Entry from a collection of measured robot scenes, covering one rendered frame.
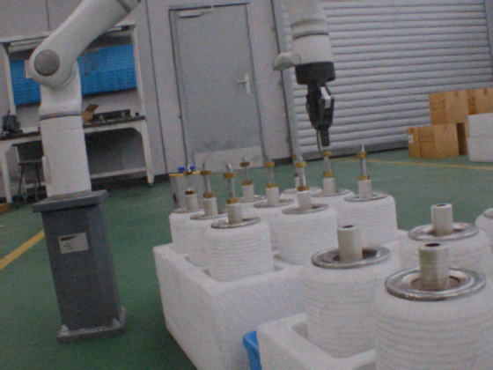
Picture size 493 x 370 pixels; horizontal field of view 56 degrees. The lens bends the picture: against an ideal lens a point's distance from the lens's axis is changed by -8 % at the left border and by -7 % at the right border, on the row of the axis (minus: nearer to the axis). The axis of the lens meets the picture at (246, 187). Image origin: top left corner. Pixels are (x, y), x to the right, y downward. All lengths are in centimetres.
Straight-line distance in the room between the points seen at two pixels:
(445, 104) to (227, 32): 286
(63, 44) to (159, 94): 501
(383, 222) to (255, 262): 23
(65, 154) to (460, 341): 88
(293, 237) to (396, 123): 597
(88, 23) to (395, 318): 88
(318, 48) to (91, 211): 56
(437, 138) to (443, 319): 435
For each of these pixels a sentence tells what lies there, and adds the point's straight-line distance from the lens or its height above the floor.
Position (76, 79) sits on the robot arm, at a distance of 114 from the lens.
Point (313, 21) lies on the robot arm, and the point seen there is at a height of 57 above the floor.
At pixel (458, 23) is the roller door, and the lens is 740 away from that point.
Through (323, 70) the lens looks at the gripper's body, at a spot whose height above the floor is 48.
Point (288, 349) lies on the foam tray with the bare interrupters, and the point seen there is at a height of 18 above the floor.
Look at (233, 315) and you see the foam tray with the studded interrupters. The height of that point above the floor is 14.
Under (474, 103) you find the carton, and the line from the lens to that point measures 498.
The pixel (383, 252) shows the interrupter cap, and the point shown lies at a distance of 48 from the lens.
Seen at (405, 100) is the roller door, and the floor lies 63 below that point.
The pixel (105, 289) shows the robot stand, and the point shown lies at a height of 10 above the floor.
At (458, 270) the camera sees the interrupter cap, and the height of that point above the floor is 25.
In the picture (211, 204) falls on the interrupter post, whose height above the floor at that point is 27.
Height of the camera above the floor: 37
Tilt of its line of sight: 6 degrees down
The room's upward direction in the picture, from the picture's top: 7 degrees counter-clockwise
